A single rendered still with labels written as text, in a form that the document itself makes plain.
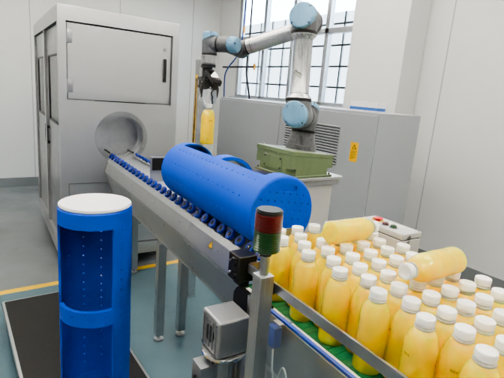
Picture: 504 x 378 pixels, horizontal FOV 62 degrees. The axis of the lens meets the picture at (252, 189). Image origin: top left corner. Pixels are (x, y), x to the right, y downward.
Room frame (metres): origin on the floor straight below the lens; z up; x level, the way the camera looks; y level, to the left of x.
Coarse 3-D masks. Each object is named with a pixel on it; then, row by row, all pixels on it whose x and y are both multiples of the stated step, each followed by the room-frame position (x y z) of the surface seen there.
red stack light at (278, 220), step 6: (258, 216) 0.89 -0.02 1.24; (264, 216) 0.88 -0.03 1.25; (282, 216) 0.90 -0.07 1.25; (258, 222) 0.89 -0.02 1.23; (264, 222) 0.88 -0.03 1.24; (270, 222) 0.88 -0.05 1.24; (276, 222) 0.88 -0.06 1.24; (282, 222) 0.90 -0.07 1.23; (258, 228) 0.89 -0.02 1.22; (264, 228) 0.88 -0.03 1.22; (270, 228) 0.88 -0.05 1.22; (276, 228) 0.89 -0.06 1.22
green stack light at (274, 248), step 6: (258, 234) 0.89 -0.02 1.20; (264, 234) 0.88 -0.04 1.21; (270, 234) 0.88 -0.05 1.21; (276, 234) 0.89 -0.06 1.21; (258, 240) 0.89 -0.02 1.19; (264, 240) 0.88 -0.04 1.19; (270, 240) 0.88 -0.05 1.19; (276, 240) 0.89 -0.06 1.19; (258, 246) 0.89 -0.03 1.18; (264, 246) 0.88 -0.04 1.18; (270, 246) 0.88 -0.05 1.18; (276, 246) 0.89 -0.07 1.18; (258, 252) 0.89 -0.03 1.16; (264, 252) 0.88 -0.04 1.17; (270, 252) 0.88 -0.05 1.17; (276, 252) 0.89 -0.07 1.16
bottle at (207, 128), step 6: (210, 108) 2.12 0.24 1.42; (204, 114) 2.10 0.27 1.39; (210, 114) 2.10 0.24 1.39; (204, 120) 2.10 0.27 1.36; (210, 120) 2.10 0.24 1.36; (204, 126) 2.10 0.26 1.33; (210, 126) 2.10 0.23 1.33; (204, 132) 2.10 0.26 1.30; (210, 132) 2.10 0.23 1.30; (204, 138) 2.10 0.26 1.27; (210, 138) 2.10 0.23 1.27
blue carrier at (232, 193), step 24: (192, 144) 2.14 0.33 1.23; (168, 168) 2.03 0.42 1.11; (192, 168) 1.83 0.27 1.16; (216, 168) 1.70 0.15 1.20; (240, 168) 1.61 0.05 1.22; (192, 192) 1.78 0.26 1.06; (216, 192) 1.60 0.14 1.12; (240, 192) 1.47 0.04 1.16; (264, 192) 1.41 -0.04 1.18; (288, 192) 1.47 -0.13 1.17; (216, 216) 1.64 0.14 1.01; (240, 216) 1.43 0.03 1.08; (288, 216) 1.47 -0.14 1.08
